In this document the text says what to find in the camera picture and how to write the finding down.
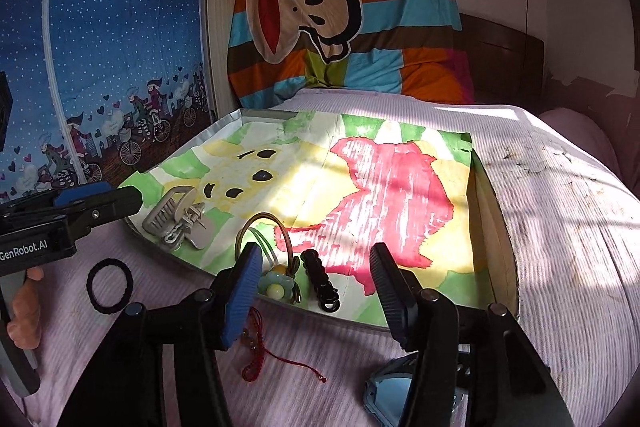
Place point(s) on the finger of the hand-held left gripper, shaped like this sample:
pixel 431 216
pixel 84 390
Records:
pixel 107 207
pixel 82 194

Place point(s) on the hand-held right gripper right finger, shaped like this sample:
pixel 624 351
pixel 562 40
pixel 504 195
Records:
pixel 391 299

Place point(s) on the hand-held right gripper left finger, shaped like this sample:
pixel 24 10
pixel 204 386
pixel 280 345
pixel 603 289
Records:
pixel 244 294

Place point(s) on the blue wrist watch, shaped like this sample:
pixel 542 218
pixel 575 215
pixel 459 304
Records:
pixel 390 394

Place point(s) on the shallow grey cardboard box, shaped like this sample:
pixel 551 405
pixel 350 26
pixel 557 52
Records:
pixel 492 257

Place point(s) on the person's left hand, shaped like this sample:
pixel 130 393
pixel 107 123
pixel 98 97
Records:
pixel 27 314

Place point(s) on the grey hair claw clip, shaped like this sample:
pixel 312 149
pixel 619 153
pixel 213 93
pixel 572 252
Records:
pixel 165 213

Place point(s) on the black box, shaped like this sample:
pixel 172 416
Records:
pixel 4 107

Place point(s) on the colourful printed paper liner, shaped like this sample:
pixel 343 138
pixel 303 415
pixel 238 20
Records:
pixel 310 177

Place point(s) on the pink ribbed bedsheet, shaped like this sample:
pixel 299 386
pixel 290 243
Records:
pixel 550 257

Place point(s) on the blue dotted fabric wardrobe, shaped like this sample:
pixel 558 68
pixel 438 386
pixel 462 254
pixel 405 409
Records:
pixel 125 32

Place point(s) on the striped monkey print blanket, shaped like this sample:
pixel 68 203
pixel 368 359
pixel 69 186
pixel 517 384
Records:
pixel 360 57

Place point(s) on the pink pillow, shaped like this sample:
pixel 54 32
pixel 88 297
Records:
pixel 580 134

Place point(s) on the dark wooden headboard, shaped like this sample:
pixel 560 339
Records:
pixel 500 57

